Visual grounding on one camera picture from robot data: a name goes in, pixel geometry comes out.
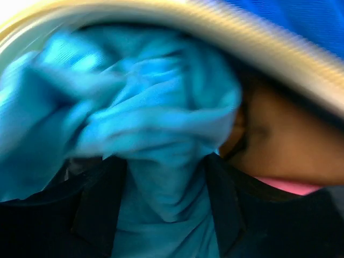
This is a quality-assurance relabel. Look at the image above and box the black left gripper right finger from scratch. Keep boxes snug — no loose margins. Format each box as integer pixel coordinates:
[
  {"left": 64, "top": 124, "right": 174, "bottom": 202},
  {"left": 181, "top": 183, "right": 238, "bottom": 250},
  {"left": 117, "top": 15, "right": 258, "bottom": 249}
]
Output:
[{"left": 205, "top": 154, "right": 343, "bottom": 257}]

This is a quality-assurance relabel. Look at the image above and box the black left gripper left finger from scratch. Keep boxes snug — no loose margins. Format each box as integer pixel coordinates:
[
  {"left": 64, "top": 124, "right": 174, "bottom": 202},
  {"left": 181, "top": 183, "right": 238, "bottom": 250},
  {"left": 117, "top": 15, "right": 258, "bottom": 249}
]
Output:
[{"left": 1, "top": 156, "right": 126, "bottom": 257}]

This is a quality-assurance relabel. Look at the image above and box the pink patterned garment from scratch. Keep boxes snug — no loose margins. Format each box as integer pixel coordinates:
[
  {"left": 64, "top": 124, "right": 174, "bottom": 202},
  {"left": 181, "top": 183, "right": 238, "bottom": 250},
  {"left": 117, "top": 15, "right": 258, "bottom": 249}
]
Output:
[{"left": 256, "top": 177, "right": 321, "bottom": 196}]

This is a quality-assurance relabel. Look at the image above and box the turquoise shirt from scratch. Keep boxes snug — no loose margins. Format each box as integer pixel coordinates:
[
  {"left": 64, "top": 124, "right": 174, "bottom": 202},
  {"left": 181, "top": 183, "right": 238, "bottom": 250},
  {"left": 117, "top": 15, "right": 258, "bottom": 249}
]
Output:
[{"left": 1, "top": 26, "right": 241, "bottom": 257}]

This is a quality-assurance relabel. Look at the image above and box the cream yellow suitcase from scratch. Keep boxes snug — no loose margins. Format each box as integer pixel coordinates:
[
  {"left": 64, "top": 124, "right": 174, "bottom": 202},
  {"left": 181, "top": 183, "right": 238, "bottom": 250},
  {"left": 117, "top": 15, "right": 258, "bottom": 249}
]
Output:
[{"left": 1, "top": 1, "right": 343, "bottom": 117}]

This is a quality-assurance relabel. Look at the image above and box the royal blue towel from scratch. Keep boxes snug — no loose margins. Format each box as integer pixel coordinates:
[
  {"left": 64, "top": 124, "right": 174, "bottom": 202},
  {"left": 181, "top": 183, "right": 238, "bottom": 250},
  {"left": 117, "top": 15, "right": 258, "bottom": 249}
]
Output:
[{"left": 228, "top": 0, "right": 343, "bottom": 59}]

